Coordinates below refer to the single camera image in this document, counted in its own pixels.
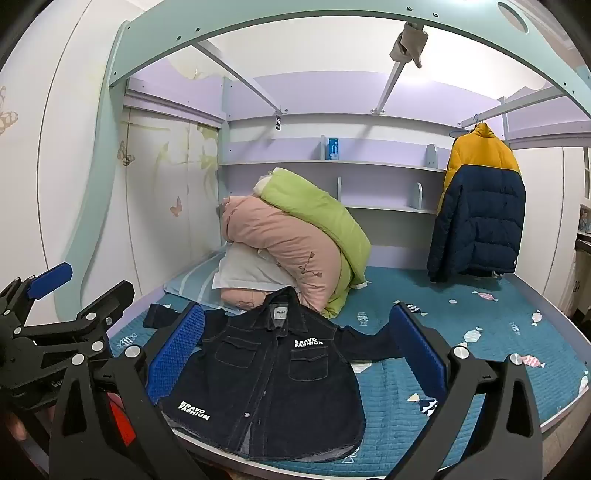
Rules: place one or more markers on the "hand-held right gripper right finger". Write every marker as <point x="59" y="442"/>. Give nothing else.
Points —
<point x="415" y="346"/>

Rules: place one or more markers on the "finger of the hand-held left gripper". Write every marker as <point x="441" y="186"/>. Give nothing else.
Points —
<point x="48" y="278"/>
<point x="99" y="309"/>

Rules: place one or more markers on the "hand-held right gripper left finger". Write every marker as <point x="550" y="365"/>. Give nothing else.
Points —
<point x="178" y="355"/>

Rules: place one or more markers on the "dark denim jacket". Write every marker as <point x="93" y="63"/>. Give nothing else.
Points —
<point x="272" y="378"/>

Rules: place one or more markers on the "teal quilted bed mat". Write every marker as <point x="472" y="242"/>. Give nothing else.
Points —
<point x="461" y="360"/>

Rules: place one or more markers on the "light blue striped sheet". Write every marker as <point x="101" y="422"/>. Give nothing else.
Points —
<point x="189" y="284"/>

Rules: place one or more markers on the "white pillow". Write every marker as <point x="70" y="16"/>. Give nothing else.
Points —
<point x="249" y="272"/>

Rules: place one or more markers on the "white butterfly print wardrobe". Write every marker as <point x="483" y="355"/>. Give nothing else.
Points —
<point x="157" y="184"/>

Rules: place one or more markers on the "yellow and navy puffer jacket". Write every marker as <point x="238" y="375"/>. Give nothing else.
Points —
<point x="480" y="207"/>

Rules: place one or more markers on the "pink quilt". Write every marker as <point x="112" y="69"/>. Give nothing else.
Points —
<point x="295" y="249"/>

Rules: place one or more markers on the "green quilt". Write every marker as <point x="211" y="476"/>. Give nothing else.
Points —
<point x="318" y="207"/>

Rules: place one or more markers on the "small blue box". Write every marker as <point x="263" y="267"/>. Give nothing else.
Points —
<point x="333" y="148"/>

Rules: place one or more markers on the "black hanging tag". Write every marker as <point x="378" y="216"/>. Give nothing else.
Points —
<point x="278" y="122"/>

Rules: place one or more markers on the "grey cloth on bar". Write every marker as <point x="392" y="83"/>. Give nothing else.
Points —
<point x="406" y="44"/>

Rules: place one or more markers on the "lilac wall shelf unit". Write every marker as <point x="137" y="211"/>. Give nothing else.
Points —
<point x="388" y="161"/>

